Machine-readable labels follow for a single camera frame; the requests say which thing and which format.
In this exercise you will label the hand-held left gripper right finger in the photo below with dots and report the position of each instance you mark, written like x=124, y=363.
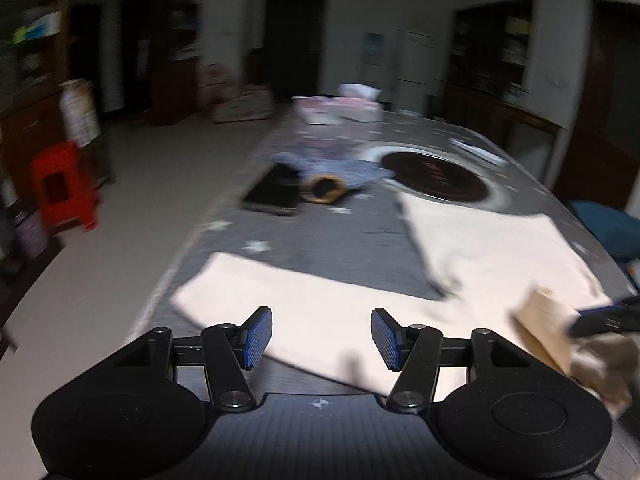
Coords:
x=386, y=339

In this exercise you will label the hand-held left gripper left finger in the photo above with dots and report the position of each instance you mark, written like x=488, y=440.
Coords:
x=257, y=336

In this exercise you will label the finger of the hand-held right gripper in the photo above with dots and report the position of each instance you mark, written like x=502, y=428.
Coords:
x=597, y=317

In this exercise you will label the cream garment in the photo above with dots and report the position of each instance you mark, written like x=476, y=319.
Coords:
x=480, y=255

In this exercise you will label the teal chair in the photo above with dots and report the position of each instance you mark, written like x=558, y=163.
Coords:
x=607, y=230

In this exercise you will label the grey star-print tablecloth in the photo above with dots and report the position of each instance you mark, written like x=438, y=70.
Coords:
x=325, y=240

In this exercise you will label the black smartphone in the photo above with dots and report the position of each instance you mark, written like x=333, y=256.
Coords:
x=274, y=191

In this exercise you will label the wooden cup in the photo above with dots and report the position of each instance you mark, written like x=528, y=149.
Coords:
x=324, y=189

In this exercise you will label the round black hot plate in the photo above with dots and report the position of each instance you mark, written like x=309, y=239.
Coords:
x=434, y=174

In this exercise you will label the blue patterned cloth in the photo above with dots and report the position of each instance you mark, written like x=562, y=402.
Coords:
x=345, y=169

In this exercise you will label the white remote control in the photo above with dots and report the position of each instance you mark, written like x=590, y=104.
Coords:
x=476, y=151

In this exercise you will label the pink and white carton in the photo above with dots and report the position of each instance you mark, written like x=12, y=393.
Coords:
x=240, y=105

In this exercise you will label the tissue box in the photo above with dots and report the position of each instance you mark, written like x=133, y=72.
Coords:
x=361, y=105

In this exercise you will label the red plastic stool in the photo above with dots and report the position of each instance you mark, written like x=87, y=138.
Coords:
x=62, y=187

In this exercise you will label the white refrigerator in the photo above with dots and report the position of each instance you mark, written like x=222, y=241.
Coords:
x=414, y=67

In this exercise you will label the dark wooden cabinet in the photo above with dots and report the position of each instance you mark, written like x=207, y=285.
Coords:
x=487, y=60

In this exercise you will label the white printed sack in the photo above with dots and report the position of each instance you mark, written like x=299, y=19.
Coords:
x=79, y=112

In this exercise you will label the dark wooden shelf unit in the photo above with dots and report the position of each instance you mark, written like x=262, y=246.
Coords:
x=30, y=60

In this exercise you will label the blue wall poster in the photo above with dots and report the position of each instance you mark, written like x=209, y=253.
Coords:
x=373, y=44

